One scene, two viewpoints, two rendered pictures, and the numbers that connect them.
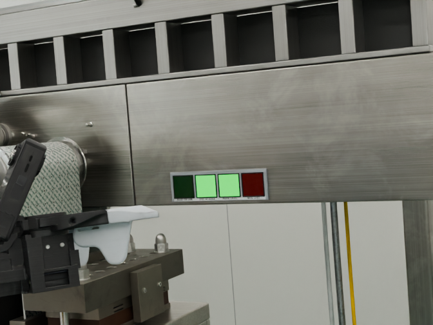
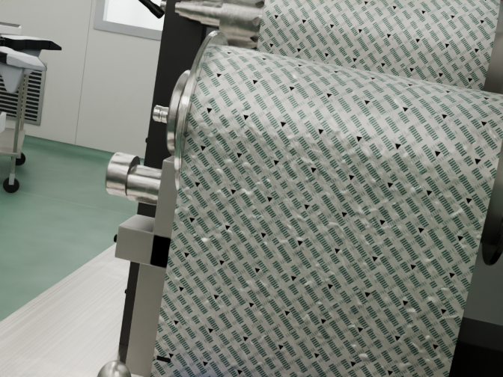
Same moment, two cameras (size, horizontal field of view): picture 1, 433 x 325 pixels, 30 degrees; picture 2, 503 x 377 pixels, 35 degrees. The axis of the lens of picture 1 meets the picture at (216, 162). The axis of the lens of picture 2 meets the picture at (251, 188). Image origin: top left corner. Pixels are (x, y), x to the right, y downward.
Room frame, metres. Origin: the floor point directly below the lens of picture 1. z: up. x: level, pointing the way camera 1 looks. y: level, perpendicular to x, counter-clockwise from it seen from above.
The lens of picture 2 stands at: (1.59, -0.17, 1.34)
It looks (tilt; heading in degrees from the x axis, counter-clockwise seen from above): 12 degrees down; 72
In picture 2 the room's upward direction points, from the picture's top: 10 degrees clockwise
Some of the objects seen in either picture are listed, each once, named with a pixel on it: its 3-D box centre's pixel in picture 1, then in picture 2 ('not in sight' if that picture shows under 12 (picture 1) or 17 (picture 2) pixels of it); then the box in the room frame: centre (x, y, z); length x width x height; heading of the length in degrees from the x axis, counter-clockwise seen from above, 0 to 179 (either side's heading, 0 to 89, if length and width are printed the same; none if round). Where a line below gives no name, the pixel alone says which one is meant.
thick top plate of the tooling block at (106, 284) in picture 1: (109, 276); not in sight; (1.81, 0.26, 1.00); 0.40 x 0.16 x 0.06; 152
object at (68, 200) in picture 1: (51, 231); (304, 322); (1.83, 0.39, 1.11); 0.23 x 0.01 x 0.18; 152
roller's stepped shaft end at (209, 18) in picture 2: not in sight; (201, 11); (1.79, 0.76, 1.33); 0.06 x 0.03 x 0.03; 152
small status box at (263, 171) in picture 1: (218, 185); not in sight; (1.86, 0.00, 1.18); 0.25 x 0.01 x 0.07; 62
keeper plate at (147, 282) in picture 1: (148, 292); not in sight; (1.78, 0.17, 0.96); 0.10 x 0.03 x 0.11; 152
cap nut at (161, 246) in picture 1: (160, 242); not in sight; (1.93, 0.15, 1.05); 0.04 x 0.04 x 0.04
